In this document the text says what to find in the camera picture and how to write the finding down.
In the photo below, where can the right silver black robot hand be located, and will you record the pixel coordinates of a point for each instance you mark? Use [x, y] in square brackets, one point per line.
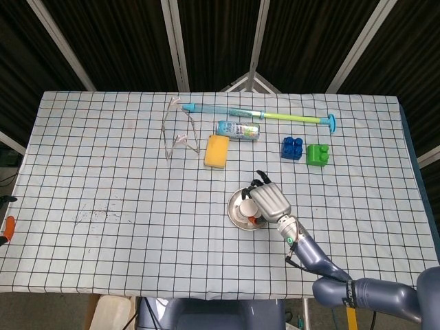
[271, 203]

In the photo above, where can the white paper cup blue print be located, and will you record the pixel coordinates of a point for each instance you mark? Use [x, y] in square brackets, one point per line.
[247, 208]

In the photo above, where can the round steel plate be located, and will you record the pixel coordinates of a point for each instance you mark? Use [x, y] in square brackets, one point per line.
[233, 209]

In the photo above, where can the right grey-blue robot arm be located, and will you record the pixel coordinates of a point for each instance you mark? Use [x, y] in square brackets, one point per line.
[309, 251]

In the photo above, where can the blue plastic building block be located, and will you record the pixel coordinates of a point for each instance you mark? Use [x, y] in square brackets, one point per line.
[292, 149]

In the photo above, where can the green plastic building block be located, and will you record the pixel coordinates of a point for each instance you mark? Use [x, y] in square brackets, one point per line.
[317, 156]

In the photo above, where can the yellow sponge green base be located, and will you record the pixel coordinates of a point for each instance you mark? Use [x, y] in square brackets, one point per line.
[216, 151]

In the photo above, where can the light blue drink can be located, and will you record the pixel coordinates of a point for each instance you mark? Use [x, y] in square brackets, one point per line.
[237, 130]

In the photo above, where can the grey-blue robot torso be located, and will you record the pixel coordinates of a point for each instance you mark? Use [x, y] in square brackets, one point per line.
[213, 316]

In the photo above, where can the light blue checkered tablecloth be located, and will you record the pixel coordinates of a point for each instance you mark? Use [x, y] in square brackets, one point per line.
[103, 172]

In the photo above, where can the beige plastic container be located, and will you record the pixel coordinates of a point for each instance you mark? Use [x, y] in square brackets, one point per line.
[113, 313]

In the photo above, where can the white triangular frame foot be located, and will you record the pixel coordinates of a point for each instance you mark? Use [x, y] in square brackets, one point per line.
[252, 80]

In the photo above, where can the white metal frame bar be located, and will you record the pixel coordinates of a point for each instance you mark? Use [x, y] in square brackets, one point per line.
[429, 156]
[12, 142]

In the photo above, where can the white metal frame post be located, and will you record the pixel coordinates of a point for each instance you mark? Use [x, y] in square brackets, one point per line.
[175, 44]
[58, 38]
[258, 34]
[357, 48]

